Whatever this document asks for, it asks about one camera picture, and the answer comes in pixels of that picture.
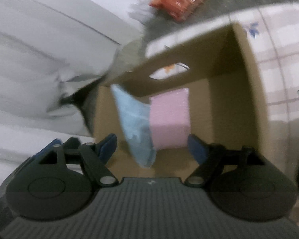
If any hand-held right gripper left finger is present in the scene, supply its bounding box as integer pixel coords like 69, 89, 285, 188
31, 134, 119, 187

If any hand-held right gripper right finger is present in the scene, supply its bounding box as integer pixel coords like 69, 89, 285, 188
184, 134, 268, 187

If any light blue cloth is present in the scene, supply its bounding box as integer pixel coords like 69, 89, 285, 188
111, 84, 157, 168

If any brown cardboard box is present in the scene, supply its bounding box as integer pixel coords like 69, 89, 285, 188
93, 22, 271, 177

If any pink folded towel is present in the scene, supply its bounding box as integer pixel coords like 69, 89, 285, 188
149, 88, 191, 151

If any white quilt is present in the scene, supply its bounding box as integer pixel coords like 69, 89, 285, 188
0, 0, 146, 190

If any checked floral bed sheet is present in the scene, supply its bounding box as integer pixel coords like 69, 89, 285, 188
145, 4, 299, 229

